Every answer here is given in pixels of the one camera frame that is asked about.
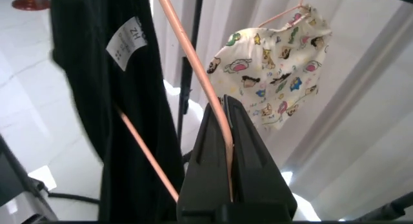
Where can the white curtain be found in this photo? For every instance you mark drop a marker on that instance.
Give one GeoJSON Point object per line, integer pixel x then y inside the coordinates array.
{"type": "Point", "coordinates": [355, 104]}

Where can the dark red round object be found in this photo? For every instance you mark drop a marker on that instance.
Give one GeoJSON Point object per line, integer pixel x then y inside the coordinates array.
{"type": "Point", "coordinates": [30, 4]}

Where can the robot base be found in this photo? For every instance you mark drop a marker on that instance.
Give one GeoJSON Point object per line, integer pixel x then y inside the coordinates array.
{"type": "Point", "coordinates": [16, 188]}

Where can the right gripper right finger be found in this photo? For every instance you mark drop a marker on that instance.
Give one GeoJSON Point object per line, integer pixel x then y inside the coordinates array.
{"type": "Point", "coordinates": [258, 185]}

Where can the black clothes rack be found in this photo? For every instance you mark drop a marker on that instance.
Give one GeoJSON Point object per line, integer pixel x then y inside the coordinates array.
{"type": "Point", "coordinates": [187, 82]}

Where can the cream printed garment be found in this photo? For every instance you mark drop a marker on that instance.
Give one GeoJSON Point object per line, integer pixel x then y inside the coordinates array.
{"type": "Point", "coordinates": [274, 72]}

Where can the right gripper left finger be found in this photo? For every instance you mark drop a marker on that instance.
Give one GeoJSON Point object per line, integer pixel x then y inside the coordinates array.
{"type": "Point", "coordinates": [203, 179]}

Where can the black garment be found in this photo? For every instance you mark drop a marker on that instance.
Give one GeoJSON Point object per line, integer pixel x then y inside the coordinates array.
{"type": "Point", "coordinates": [129, 120]}

